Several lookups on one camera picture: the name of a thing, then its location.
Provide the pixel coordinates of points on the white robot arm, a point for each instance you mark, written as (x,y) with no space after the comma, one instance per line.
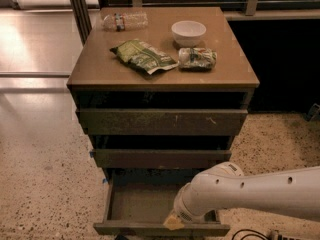
(294,193)

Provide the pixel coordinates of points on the padded gripper body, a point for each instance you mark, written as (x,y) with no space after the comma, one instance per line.
(182,208)

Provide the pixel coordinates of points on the dark vertical post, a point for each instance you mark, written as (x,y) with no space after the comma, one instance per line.
(81,15)

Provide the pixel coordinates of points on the brown wooden drawer cabinet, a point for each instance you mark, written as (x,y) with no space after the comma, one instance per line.
(101,81)

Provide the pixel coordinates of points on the drawer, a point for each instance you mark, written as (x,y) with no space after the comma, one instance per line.
(171,122)
(139,200)
(158,159)

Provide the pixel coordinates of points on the green chip bag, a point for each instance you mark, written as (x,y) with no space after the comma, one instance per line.
(138,54)

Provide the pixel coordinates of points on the clear plastic water bottle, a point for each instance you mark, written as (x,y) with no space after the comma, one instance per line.
(125,21)

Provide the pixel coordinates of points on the white ceramic bowl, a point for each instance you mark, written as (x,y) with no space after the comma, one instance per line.
(188,33)

